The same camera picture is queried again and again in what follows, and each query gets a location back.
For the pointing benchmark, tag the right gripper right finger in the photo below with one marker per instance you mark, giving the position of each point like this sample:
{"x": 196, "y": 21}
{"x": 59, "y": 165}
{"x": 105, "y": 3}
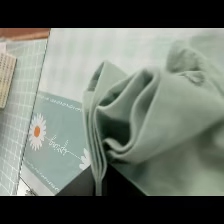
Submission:
{"x": 121, "y": 185}

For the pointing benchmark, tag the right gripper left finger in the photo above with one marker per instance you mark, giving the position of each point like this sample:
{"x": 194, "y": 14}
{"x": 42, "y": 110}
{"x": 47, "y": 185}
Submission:
{"x": 83, "y": 185}

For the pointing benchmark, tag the pale green shirt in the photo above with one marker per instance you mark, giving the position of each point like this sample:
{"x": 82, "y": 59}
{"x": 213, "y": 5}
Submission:
{"x": 173, "y": 126}

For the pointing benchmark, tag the cream garment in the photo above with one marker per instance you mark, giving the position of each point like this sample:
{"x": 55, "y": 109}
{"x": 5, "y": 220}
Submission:
{"x": 6, "y": 80}

